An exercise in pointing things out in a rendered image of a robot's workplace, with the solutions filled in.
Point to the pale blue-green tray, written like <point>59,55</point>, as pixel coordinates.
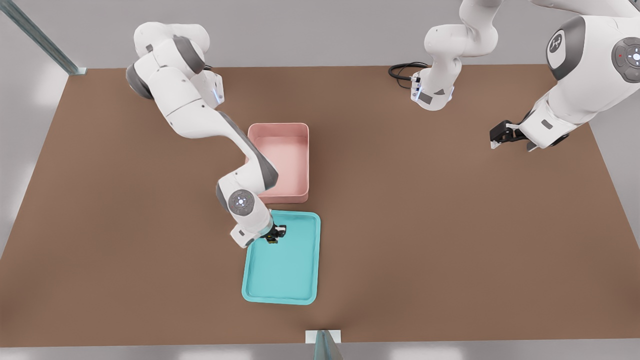
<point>282,265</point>

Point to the pink open box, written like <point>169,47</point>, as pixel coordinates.
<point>287,160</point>

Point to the silver frame post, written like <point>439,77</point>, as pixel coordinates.
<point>325,345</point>
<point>42,40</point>

